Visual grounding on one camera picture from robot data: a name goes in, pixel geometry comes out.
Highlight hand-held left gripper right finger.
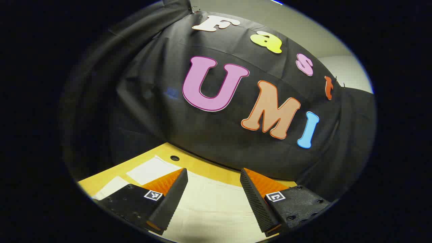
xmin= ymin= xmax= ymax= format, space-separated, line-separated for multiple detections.
xmin=240 ymin=168 xmax=333 ymax=237

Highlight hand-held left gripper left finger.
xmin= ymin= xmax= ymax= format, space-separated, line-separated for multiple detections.
xmin=93 ymin=168 xmax=189 ymax=236

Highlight white jeans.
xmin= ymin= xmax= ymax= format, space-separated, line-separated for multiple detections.
xmin=93 ymin=155 xmax=280 ymax=243

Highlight black backdrop cloth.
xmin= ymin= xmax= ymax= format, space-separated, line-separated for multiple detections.
xmin=59 ymin=0 xmax=377 ymax=203

